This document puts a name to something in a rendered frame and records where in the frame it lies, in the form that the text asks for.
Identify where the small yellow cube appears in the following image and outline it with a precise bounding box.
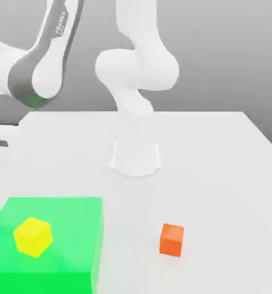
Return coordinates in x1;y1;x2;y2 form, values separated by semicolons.
13;216;53;258

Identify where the small orange cube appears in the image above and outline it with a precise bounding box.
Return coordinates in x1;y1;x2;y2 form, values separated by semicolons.
159;223;185;258

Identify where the large green box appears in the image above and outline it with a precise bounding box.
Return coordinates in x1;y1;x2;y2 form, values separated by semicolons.
0;196;105;294

